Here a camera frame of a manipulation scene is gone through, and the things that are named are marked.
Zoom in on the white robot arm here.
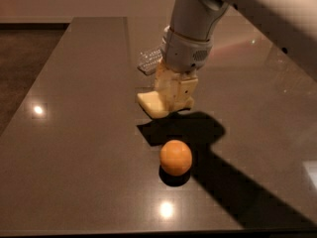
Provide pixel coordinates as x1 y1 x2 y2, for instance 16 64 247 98
155 0 317 115

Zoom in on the clear plastic water bottle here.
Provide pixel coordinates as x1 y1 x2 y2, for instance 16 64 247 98
137 48 161 75

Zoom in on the yellow sponge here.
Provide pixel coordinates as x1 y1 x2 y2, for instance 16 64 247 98
137 91 170 119

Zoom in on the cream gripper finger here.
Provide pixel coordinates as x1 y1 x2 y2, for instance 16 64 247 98
158 90 194 113

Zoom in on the orange fruit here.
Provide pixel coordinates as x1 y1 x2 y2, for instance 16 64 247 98
159 140 192 177

